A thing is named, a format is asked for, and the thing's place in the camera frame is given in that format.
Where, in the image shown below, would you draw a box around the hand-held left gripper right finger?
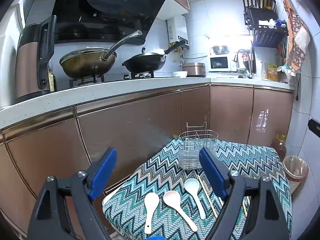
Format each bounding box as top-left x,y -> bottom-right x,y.
199,147 -> 292,240

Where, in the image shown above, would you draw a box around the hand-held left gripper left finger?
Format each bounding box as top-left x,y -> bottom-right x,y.
28,147 -> 118,240

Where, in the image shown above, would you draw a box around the pale blue ceramic spoon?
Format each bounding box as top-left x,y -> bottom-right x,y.
184,178 -> 206,220

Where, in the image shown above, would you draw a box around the wooden chopstick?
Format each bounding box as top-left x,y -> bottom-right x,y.
197,174 -> 218,218
241,196 -> 251,217

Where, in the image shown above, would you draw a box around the wire utensil holder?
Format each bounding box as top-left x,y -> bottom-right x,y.
178,121 -> 219,170

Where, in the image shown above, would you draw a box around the white ceramic spoon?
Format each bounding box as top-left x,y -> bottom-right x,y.
144,192 -> 160,235

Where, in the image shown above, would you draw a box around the brown base cabinets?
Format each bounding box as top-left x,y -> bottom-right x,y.
0,82 -> 294,240

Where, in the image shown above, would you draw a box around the zigzag patterned cloth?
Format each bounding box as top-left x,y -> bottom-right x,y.
102,137 -> 293,240

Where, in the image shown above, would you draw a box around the large amber oil bottle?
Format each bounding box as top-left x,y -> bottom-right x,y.
271,134 -> 287,163

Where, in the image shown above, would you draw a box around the trash bin with bag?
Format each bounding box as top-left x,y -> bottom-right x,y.
282,155 -> 309,195

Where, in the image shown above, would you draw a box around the white kitchen countertop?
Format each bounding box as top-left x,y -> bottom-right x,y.
0,76 -> 295,130

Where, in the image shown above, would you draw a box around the black gas stove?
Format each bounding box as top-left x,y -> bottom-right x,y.
69,70 -> 175,88

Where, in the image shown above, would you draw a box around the brown rice cooker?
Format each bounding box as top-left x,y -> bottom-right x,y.
182,62 -> 206,77

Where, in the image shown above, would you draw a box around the dark glass bottle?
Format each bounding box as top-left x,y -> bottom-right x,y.
47,67 -> 57,92

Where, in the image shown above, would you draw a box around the bronze wok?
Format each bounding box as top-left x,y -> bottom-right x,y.
59,30 -> 142,79

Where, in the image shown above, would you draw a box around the white microwave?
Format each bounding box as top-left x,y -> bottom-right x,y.
209,55 -> 237,72

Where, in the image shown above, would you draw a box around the black wok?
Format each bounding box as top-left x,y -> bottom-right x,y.
122,40 -> 187,73

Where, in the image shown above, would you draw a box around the yellow oil bottle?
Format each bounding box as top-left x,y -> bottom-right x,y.
267,64 -> 280,82

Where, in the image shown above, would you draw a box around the glass wok lid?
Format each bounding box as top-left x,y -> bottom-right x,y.
59,47 -> 117,65

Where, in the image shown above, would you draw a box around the steel kitchen faucet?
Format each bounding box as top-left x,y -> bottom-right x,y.
234,49 -> 253,78

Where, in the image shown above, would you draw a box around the brown blender jug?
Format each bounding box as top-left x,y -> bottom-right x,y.
15,15 -> 58,103

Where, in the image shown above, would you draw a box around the white water heater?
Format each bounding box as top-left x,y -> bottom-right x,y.
167,15 -> 189,49

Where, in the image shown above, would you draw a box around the black dish rack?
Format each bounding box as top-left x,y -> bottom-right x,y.
240,0 -> 289,74

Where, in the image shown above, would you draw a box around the patterned hanging apron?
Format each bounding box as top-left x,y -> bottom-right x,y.
280,0 -> 312,70

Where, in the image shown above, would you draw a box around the white and blue rags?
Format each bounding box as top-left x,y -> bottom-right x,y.
257,17 -> 287,28

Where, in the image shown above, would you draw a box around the black range hood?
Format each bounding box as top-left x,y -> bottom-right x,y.
51,0 -> 170,46

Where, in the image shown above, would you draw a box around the black power cable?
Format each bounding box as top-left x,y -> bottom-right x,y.
181,54 -> 208,61

